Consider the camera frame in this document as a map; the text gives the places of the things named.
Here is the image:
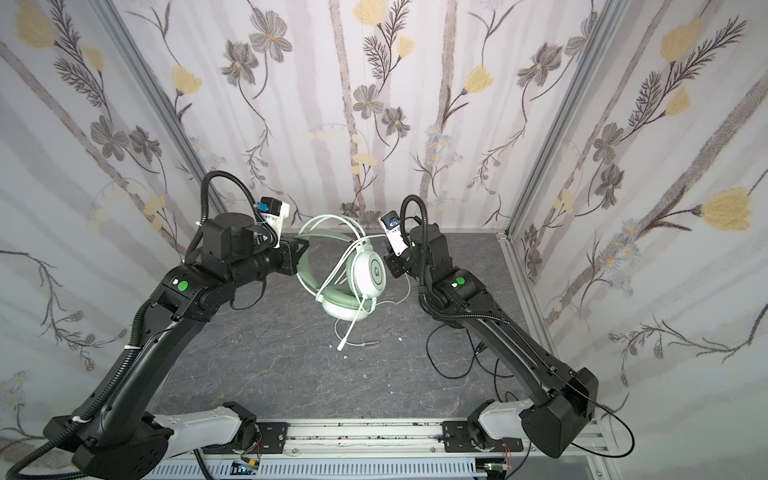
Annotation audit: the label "black headphone cable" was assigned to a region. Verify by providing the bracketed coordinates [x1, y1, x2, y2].
[424, 323, 636, 460]

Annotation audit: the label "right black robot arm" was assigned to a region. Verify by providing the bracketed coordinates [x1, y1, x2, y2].
[379, 212, 599, 458]

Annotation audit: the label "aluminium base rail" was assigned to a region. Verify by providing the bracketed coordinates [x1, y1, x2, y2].
[116, 418, 613, 463]

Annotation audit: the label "green white headphones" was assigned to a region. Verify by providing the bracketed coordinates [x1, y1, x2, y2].
[297, 214, 386, 322]

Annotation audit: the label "white slotted cable duct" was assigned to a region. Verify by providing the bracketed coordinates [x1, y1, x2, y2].
[128, 458, 488, 480]

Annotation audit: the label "black mounting plate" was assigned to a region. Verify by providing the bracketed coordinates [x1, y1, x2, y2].
[441, 420, 477, 453]
[251, 422, 289, 455]

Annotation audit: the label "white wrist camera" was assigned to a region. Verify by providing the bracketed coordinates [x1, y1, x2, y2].
[379, 210, 409, 256]
[255, 196, 290, 241]

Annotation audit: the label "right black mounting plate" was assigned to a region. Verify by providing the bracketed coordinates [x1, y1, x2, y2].
[441, 420, 477, 453]

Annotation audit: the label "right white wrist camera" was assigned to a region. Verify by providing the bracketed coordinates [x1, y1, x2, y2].
[379, 210, 409, 256]

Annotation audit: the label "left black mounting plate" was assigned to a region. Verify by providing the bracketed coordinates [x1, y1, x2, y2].
[251, 422, 289, 455]

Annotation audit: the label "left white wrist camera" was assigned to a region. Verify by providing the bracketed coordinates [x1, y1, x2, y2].
[255, 196, 290, 241]

